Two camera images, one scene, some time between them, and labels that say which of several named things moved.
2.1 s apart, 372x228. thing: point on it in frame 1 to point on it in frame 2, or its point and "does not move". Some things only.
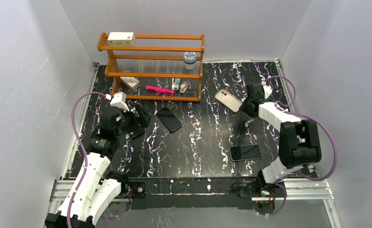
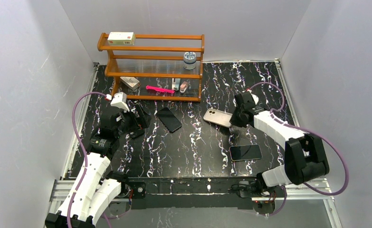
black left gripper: (135, 118) does not move
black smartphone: (168, 119) does not move
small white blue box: (176, 84) does not move
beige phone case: (230, 101) to (218, 118)
